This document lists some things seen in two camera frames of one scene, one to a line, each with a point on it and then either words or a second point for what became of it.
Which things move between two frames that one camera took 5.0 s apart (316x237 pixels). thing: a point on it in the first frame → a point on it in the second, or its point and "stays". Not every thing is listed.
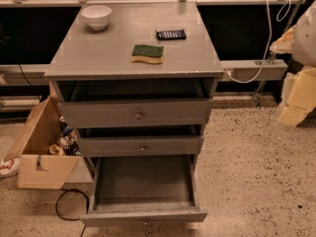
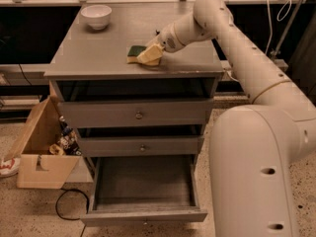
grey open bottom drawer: (143, 189) stays
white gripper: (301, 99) → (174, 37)
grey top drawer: (95, 114) stays
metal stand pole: (271, 58) stays
